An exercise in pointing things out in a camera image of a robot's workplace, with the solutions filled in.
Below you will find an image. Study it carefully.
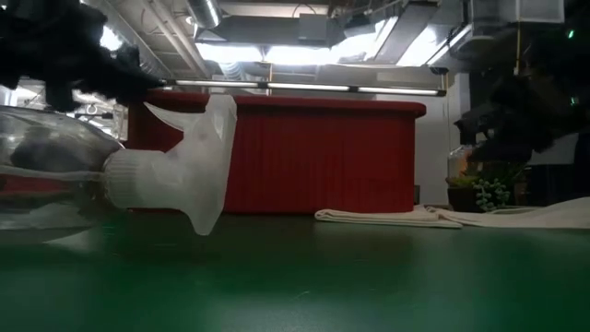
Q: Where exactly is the green table mat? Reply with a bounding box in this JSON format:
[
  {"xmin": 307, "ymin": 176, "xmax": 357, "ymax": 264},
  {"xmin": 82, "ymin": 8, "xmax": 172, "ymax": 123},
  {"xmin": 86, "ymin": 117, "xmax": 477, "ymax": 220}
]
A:
[{"xmin": 0, "ymin": 209, "xmax": 590, "ymax": 332}]

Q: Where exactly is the yellow hanging cord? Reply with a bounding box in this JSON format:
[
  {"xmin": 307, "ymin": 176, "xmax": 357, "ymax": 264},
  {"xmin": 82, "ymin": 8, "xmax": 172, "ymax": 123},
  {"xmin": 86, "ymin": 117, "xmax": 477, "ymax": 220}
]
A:
[{"xmin": 513, "ymin": 21, "xmax": 523, "ymax": 77}]

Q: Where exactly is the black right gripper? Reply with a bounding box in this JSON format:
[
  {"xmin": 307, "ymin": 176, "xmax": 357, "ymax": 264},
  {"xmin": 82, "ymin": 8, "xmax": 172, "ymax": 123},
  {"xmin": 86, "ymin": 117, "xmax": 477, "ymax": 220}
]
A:
[{"xmin": 454, "ymin": 68, "xmax": 590, "ymax": 164}]

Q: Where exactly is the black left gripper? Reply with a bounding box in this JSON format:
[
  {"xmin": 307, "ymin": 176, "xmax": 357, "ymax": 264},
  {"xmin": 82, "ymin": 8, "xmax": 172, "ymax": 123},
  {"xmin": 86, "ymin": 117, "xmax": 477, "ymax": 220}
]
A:
[{"xmin": 0, "ymin": 0, "xmax": 168, "ymax": 113}]

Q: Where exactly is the orange label spray bottle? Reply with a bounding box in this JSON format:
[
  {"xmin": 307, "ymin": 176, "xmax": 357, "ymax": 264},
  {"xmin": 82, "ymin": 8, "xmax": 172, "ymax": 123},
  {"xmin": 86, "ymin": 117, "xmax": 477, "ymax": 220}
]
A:
[{"xmin": 445, "ymin": 145, "xmax": 477, "ymax": 182}]

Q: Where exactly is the red plastic laundry basket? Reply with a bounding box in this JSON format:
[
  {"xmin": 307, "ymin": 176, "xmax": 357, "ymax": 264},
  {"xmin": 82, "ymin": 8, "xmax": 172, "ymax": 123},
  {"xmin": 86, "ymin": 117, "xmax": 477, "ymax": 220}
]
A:
[{"xmin": 124, "ymin": 89, "xmax": 428, "ymax": 215}]

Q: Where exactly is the clear plastic spray bottle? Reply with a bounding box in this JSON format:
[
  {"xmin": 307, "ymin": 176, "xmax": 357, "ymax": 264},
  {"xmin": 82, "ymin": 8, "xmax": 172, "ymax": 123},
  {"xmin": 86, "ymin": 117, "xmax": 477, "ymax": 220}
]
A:
[
  {"xmin": 110, "ymin": 101, "xmax": 131, "ymax": 142},
  {"xmin": 0, "ymin": 94, "xmax": 240, "ymax": 237}
]

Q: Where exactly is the smooth silver ventilation duct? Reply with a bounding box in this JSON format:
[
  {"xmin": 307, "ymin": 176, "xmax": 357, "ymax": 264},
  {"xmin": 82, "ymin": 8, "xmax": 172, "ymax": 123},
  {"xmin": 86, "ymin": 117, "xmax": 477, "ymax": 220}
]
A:
[{"xmin": 186, "ymin": 0, "xmax": 222, "ymax": 30}]

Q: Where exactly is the artificial succulent plant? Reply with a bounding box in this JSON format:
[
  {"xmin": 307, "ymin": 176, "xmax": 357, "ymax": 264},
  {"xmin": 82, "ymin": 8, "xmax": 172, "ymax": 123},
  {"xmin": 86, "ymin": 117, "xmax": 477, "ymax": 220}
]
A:
[{"xmin": 445, "ymin": 160, "xmax": 529, "ymax": 214}]

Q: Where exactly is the pale square ceiling duct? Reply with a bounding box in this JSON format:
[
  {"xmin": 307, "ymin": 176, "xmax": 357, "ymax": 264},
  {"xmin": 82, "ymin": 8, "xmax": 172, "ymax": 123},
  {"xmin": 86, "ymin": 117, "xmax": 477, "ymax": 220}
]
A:
[{"xmin": 469, "ymin": 0, "xmax": 566, "ymax": 25}]

